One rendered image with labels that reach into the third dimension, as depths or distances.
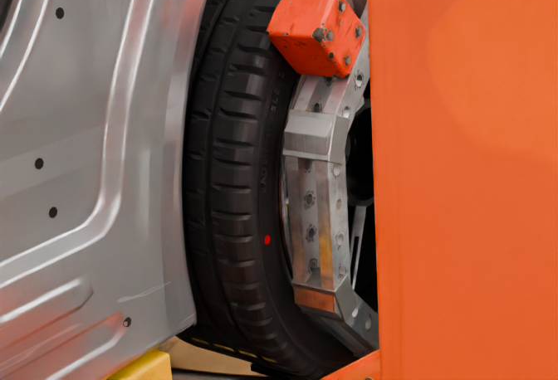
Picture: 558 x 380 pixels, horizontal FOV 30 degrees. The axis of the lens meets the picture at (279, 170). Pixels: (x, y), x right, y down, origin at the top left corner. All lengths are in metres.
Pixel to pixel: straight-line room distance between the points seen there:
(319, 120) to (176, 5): 0.22
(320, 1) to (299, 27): 0.04
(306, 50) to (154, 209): 0.25
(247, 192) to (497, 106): 0.55
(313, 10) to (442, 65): 0.46
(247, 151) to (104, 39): 0.23
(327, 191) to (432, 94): 0.48
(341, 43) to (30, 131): 0.38
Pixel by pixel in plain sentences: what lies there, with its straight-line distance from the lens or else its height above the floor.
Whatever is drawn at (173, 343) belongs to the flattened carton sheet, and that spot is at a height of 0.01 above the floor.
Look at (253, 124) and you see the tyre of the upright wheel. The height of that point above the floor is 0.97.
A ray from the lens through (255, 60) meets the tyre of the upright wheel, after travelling 1.24.
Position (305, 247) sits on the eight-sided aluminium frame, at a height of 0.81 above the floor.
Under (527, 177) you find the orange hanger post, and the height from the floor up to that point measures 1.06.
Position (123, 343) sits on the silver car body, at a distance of 1.16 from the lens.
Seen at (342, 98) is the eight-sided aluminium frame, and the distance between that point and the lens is 1.22.
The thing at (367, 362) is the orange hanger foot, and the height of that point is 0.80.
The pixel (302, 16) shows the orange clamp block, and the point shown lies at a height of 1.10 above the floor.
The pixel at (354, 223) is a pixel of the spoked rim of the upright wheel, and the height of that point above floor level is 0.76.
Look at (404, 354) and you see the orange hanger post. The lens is 0.85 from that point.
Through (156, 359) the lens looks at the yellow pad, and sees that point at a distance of 1.23.
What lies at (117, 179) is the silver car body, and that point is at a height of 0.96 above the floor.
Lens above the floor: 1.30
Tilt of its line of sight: 18 degrees down
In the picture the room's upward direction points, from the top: 4 degrees counter-clockwise
